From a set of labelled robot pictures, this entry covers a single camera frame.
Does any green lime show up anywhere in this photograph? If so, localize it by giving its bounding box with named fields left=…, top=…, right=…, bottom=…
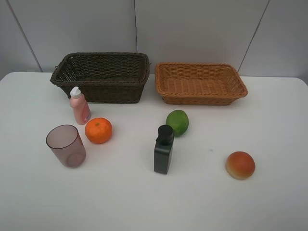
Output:
left=166, top=110, right=189, bottom=137

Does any black square bottle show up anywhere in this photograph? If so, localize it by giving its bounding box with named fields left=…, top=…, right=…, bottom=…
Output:
left=154, top=125, right=174, bottom=175

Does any translucent purple plastic cup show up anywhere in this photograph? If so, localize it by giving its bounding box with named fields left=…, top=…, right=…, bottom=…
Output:
left=46, top=125, right=86, bottom=168

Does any red yellow peach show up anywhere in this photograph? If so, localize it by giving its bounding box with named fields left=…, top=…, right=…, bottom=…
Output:
left=225, top=151, right=256, bottom=180

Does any orange wicker basket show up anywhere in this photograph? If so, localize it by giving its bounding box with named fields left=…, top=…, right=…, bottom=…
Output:
left=155, top=62, right=248, bottom=106

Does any orange mandarin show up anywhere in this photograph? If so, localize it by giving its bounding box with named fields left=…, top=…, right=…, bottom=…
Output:
left=85, top=117, right=113, bottom=144

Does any dark brown wicker basket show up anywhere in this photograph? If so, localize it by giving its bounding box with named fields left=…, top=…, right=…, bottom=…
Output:
left=51, top=52, right=150, bottom=104

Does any pink bottle white cap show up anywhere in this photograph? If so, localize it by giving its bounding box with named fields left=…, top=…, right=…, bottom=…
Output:
left=70, top=87, right=91, bottom=125

